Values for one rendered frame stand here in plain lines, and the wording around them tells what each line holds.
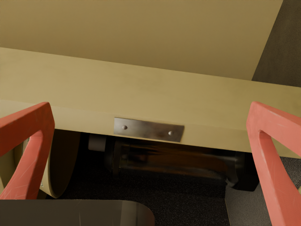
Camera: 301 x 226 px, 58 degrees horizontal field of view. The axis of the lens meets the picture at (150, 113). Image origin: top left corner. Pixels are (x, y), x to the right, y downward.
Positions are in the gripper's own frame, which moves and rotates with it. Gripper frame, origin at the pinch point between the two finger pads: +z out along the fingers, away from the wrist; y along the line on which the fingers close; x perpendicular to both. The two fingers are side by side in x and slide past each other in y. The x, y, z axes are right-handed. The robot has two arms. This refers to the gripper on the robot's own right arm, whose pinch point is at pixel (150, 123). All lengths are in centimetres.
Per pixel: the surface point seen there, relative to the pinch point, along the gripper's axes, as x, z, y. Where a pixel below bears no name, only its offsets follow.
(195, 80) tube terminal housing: 9.2, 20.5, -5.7
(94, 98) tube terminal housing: 7.8, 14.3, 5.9
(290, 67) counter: 15.2, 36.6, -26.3
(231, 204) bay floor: 36.6, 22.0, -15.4
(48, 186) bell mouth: 21.3, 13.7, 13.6
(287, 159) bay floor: 17.5, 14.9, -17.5
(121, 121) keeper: 9.0, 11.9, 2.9
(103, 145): 21.6, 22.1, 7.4
